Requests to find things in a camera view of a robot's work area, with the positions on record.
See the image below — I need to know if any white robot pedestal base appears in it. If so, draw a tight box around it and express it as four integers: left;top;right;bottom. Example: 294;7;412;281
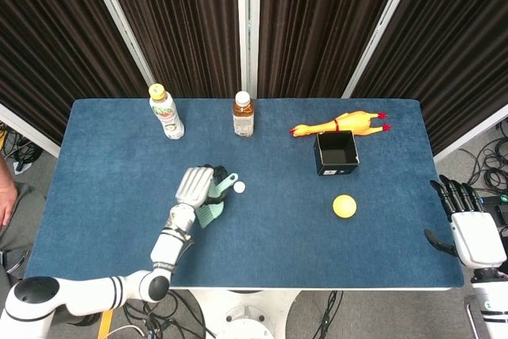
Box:
186;289;303;339

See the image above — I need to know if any yellow ball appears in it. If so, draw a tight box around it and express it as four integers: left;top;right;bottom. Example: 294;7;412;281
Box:
332;194;358;220

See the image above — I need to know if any yellow rubber chicken toy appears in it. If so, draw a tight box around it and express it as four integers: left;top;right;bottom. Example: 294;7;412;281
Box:
288;110;392;138

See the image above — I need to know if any amber tea bottle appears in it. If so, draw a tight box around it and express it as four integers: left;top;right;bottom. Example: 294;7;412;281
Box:
232;91;256;138

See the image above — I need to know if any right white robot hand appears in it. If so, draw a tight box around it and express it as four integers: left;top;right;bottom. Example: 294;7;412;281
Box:
423;175;508;269

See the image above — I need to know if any white yellow-capped drink bottle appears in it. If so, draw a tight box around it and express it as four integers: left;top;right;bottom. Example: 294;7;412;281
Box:
148;83;186;141

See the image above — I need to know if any person bare forearm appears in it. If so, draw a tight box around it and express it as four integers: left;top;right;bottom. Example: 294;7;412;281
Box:
0;155;20;231

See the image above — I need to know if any white slanted frame post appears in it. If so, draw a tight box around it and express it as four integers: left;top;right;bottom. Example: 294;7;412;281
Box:
81;0;156;98
341;0;422;98

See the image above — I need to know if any black floor cable bundle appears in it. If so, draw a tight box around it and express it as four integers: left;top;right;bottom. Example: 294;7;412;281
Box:
0;122;43;175
118;290;217;339
458;118;508;199

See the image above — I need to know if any person grey trouser leg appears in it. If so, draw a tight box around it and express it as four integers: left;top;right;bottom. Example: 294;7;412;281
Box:
0;182;48;276

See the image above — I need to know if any black open cardboard box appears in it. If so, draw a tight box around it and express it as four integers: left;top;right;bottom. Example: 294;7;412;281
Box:
314;129;360;176

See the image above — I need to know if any white upright frame post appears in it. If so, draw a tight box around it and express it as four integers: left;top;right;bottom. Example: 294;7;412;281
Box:
236;0;260;98

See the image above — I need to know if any black electronics box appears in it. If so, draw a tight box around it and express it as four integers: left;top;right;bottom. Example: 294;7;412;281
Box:
478;195;508;237

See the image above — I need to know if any white table frame edge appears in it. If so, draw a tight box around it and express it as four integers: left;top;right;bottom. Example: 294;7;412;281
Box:
170;286;453;293

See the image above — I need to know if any dark brown curtain panel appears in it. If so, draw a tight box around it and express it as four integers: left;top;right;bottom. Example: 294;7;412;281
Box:
257;0;408;98
351;0;508;156
94;0;243;98
0;0;148;145

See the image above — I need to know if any white partition base rail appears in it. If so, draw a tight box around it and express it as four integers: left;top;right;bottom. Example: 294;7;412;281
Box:
433;103;508;164
0;101;61;159

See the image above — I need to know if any blue fabric table cover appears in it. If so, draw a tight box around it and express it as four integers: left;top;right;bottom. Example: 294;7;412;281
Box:
23;97;465;291

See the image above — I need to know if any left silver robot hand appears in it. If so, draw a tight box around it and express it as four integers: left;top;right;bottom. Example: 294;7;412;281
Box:
175;164;236;208

